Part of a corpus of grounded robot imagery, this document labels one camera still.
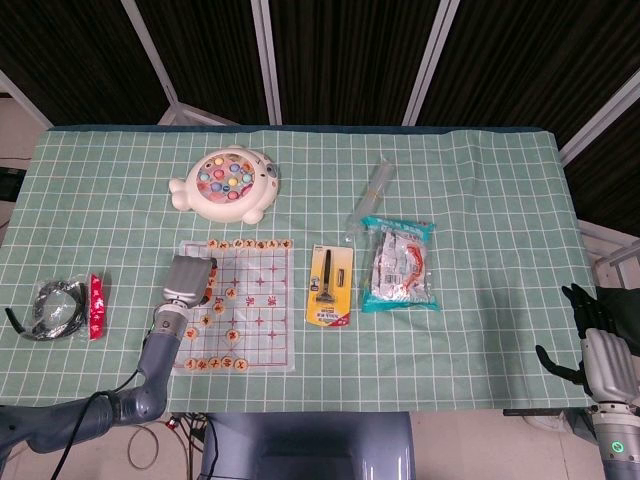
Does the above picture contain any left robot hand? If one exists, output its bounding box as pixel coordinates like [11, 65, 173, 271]
[161, 254, 220, 307]

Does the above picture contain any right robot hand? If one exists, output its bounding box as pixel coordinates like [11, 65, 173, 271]
[534, 283, 640, 404]

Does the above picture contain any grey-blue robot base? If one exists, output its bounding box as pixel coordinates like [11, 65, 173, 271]
[199, 412, 417, 480]

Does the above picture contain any clear plastic chess board sheet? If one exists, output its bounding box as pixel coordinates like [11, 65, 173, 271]
[168, 238, 296, 377]

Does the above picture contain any red sachet packet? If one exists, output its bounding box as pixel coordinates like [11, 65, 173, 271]
[87, 272, 110, 342]

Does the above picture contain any white fishing game toy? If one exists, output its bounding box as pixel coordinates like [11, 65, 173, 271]
[167, 144, 280, 225]

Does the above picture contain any white metal rack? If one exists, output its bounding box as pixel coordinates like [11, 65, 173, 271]
[577, 218, 640, 291]

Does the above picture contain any yellow razor blister pack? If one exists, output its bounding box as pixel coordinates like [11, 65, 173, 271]
[304, 243, 356, 329]

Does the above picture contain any green checked tablecloth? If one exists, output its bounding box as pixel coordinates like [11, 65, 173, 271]
[0, 124, 601, 414]

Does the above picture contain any black device box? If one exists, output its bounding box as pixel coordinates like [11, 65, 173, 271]
[0, 167, 26, 201]

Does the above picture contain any clear plastic tube bag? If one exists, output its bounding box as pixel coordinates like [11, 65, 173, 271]
[344, 156, 396, 247]

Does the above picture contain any teal snack bag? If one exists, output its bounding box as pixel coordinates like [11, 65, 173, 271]
[360, 215, 442, 314]

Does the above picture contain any black cable in clear bag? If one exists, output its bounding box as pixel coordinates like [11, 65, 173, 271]
[4, 279, 94, 344]

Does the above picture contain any black cable bundle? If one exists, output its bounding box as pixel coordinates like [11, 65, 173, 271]
[177, 412, 214, 480]

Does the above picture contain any white floor cable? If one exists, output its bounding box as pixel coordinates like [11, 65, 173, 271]
[126, 420, 192, 471]

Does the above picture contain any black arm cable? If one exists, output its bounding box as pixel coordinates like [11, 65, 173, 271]
[47, 323, 157, 480]

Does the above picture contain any white partition frame post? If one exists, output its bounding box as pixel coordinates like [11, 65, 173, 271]
[558, 69, 640, 164]
[119, 0, 241, 126]
[251, 0, 283, 126]
[402, 0, 461, 126]
[0, 68, 54, 130]

